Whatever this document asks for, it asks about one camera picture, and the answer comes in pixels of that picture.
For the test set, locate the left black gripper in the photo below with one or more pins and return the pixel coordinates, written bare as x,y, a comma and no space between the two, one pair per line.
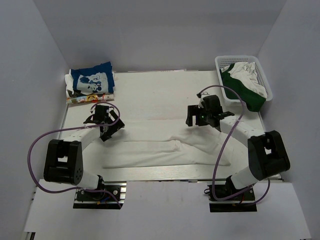
115,128

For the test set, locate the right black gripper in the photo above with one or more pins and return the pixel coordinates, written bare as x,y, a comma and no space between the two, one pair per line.
194,110

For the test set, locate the white Coca-Cola print t-shirt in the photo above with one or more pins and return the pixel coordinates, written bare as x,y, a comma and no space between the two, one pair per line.
157,143

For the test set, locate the blue cartoon print t-shirt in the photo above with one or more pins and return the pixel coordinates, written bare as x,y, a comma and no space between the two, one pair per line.
93,80

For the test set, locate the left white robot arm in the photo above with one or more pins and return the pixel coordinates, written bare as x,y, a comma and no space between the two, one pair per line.
64,157

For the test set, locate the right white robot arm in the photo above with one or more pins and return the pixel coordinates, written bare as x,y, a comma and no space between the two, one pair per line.
267,155

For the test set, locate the colourful cartoon print folded shirt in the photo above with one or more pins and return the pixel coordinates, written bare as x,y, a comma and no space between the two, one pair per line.
90,98

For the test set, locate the white plastic mesh basket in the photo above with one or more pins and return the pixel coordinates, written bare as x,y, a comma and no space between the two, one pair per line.
226,60

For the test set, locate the dark green t-shirt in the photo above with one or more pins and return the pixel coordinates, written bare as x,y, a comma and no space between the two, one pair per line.
253,100

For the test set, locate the white printed t-shirt in basket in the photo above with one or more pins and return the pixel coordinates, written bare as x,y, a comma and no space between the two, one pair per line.
246,73

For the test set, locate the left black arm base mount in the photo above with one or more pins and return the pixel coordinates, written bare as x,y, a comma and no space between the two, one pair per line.
101,200

